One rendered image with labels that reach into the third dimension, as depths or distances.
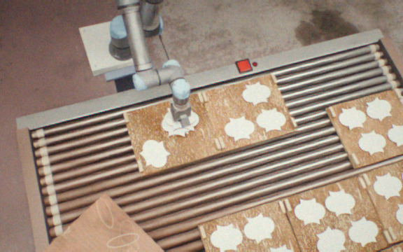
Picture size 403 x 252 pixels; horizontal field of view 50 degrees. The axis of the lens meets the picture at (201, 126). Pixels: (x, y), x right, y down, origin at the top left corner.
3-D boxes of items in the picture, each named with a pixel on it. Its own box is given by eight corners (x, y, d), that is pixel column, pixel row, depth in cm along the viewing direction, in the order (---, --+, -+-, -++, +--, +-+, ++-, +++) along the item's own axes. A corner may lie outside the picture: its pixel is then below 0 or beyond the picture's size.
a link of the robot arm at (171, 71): (154, 62, 192) (162, 82, 188) (178, 57, 194) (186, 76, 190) (154, 71, 199) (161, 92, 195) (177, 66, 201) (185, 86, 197)
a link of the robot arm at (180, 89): (186, 74, 188) (193, 91, 185) (185, 87, 198) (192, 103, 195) (169, 79, 187) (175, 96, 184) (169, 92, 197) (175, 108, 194)
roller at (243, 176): (51, 229, 200) (48, 227, 195) (415, 121, 235) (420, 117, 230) (53, 239, 198) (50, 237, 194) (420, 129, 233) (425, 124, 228)
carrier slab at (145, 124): (122, 114, 221) (122, 113, 220) (199, 94, 229) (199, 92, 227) (140, 177, 208) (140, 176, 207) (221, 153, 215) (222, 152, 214)
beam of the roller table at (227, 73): (19, 122, 223) (15, 117, 217) (374, 33, 260) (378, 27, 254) (21, 137, 219) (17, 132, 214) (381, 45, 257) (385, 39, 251)
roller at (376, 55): (35, 142, 217) (32, 138, 212) (377, 53, 252) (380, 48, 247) (36, 150, 215) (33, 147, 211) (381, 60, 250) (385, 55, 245)
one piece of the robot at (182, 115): (177, 118, 194) (177, 133, 209) (196, 112, 196) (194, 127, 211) (168, 96, 198) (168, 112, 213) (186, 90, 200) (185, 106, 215)
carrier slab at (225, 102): (199, 94, 229) (199, 92, 227) (271, 75, 236) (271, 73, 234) (221, 153, 215) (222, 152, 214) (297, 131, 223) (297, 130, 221)
